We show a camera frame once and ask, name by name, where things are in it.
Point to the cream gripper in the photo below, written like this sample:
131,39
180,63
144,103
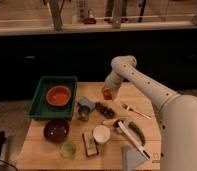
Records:
113,87

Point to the red apple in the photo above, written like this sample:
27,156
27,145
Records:
107,95

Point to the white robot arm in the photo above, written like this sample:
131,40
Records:
178,113

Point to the metal cup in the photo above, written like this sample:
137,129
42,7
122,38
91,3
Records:
83,112

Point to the white paper cup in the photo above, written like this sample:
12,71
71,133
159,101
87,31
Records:
101,134

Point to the green plastic cup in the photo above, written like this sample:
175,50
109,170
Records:
68,149

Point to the bunch of dark grapes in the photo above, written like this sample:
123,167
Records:
104,110

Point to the blue sponge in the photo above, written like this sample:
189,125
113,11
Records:
83,101

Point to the silver fork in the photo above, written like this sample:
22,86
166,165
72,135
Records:
128,108

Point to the yellow banana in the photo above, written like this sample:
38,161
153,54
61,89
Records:
109,122

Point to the orange bowl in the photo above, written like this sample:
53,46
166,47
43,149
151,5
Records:
58,96

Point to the green cucumber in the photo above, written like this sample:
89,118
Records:
134,127

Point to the brown rectangular block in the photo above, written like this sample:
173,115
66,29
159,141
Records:
89,144

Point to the dark red bowl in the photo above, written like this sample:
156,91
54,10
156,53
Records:
56,130

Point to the green plastic tray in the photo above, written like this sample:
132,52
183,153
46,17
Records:
41,110

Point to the grey cloth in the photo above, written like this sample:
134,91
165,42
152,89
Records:
131,158

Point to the red object on shelf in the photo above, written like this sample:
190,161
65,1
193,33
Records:
90,19

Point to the white handled knife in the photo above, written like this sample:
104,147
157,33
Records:
119,124

